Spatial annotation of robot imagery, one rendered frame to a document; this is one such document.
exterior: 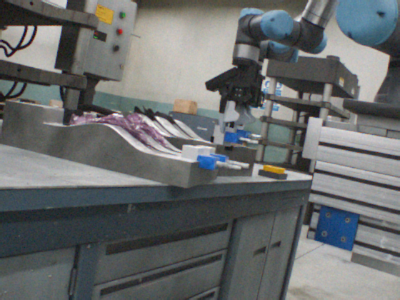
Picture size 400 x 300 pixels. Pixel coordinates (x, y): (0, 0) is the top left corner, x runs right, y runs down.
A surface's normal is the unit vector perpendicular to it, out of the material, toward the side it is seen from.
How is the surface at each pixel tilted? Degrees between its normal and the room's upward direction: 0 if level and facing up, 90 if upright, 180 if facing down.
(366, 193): 90
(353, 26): 96
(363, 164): 90
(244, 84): 90
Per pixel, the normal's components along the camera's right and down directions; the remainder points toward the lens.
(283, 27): 0.44, 0.13
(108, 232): 0.83, 0.18
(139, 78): -0.54, -0.06
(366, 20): -0.87, -0.02
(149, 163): -0.27, 0.00
